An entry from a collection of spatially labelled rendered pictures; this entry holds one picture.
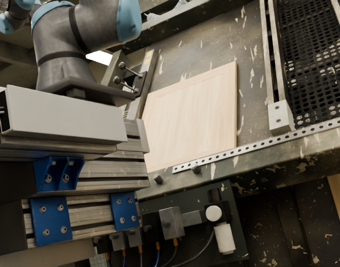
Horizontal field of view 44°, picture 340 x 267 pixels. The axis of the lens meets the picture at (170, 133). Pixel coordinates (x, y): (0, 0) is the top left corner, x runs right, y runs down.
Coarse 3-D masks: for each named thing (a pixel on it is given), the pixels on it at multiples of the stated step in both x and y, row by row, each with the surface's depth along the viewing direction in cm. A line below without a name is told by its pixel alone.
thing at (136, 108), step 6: (156, 54) 227; (144, 60) 222; (150, 60) 218; (144, 66) 217; (150, 66) 216; (150, 72) 213; (150, 78) 211; (144, 84) 203; (144, 90) 201; (144, 96) 199; (132, 102) 195; (138, 102) 193; (144, 102) 197; (132, 108) 191; (138, 108) 190; (132, 114) 187; (138, 114) 188
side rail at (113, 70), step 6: (114, 54) 246; (120, 54) 243; (114, 60) 239; (120, 60) 241; (126, 60) 247; (108, 66) 238; (114, 66) 233; (126, 66) 245; (108, 72) 232; (114, 72) 231; (120, 72) 237; (108, 78) 226; (102, 84) 224; (108, 84) 221; (114, 84) 227; (120, 84) 233
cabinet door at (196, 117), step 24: (216, 72) 182; (168, 96) 188; (192, 96) 178; (216, 96) 169; (144, 120) 183; (168, 120) 174; (192, 120) 166; (216, 120) 158; (168, 144) 162; (192, 144) 155; (216, 144) 148
